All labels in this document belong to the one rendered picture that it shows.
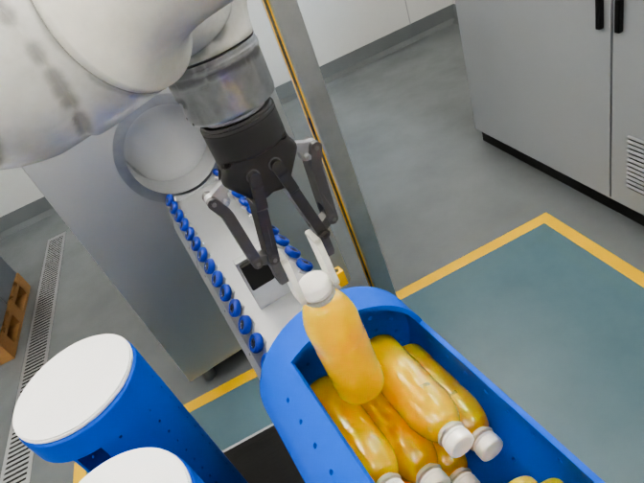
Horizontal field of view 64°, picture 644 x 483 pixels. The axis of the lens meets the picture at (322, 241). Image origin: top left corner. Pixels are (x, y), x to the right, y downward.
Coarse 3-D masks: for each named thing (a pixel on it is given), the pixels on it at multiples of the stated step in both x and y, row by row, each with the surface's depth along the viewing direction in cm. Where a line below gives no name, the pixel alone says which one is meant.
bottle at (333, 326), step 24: (336, 288) 63; (312, 312) 61; (336, 312) 61; (312, 336) 62; (336, 336) 61; (360, 336) 64; (336, 360) 64; (360, 360) 65; (336, 384) 68; (360, 384) 67
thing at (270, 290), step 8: (256, 248) 120; (240, 256) 120; (240, 264) 119; (248, 264) 118; (240, 272) 120; (248, 272) 119; (256, 272) 120; (264, 272) 121; (248, 280) 120; (256, 280) 121; (264, 280) 122; (272, 280) 125; (248, 288) 124; (256, 288) 122; (264, 288) 125; (272, 288) 126; (280, 288) 127; (288, 288) 128; (256, 296) 125; (264, 296) 126; (272, 296) 127; (280, 296) 128; (264, 304) 127
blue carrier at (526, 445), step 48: (288, 336) 74; (432, 336) 79; (288, 384) 70; (480, 384) 72; (288, 432) 69; (336, 432) 61; (528, 432) 66; (336, 480) 59; (480, 480) 74; (576, 480) 61
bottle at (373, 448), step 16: (320, 384) 76; (320, 400) 74; (336, 400) 73; (336, 416) 71; (352, 416) 70; (368, 416) 72; (352, 432) 68; (368, 432) 68; (352, 448) 67; (368, 448) 66; (384, 448) 66; (368, 464) 65; (384, 464) 65; (384, 480) 64
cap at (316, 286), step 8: (312, 272) 62; (320, 272) 61; (304, 280) 61; (312, 280) 61; (320, 280) 60; (328, 280) 60; (304, 288) 60; (312, 288) 59; (320, 288) 59; (328, 288) 60; (312, 296) 59; (320, 296) 60
